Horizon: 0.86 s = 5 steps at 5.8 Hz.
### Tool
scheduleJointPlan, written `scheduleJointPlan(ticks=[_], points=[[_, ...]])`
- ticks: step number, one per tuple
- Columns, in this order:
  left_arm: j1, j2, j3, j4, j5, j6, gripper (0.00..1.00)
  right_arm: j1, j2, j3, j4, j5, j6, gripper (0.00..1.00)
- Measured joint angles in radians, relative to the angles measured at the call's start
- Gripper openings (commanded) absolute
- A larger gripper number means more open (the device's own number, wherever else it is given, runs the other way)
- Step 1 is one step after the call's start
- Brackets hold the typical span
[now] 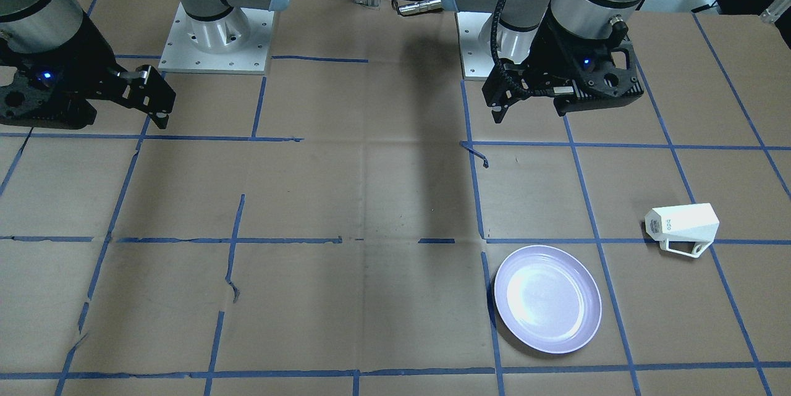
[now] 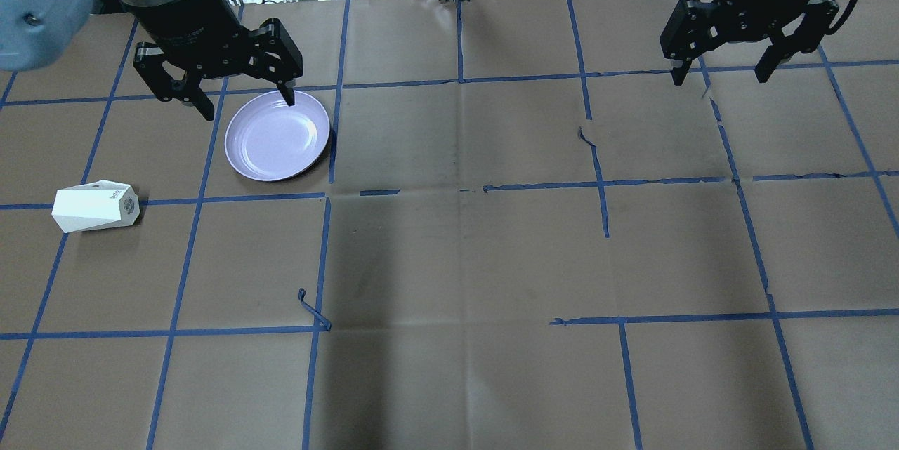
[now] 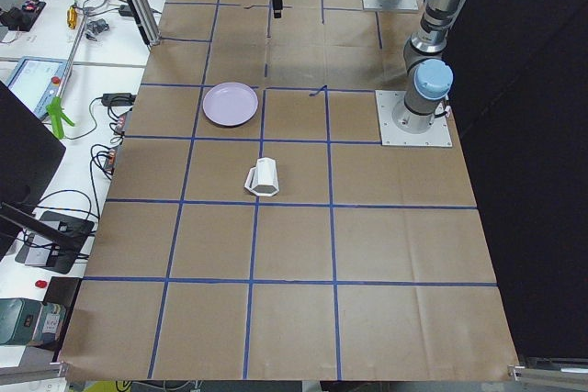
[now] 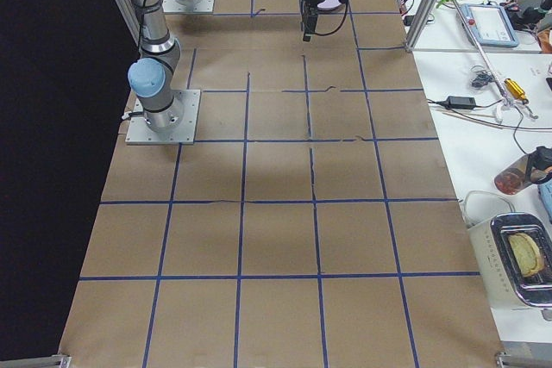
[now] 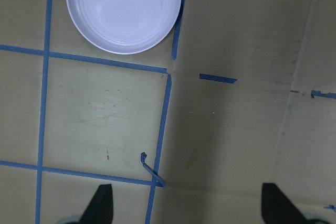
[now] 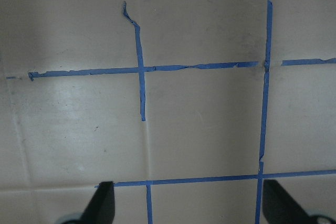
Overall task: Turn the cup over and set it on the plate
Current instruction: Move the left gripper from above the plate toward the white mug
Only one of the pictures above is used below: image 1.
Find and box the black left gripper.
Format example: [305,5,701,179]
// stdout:
[482,18,644,124]

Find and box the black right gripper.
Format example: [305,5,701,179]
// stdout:
[1,14,176,130]

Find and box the white faceted mug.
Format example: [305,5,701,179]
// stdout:
[644,203,720,259]

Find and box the lavender plate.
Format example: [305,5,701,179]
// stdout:
[493,245,604,355]

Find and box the silver flashlight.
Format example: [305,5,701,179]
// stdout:
[395,0,443,17]

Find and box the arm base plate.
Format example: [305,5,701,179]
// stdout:
[158,5,277,75]
[455,12,533,81]

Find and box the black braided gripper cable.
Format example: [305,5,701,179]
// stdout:
[490,0,572,100]

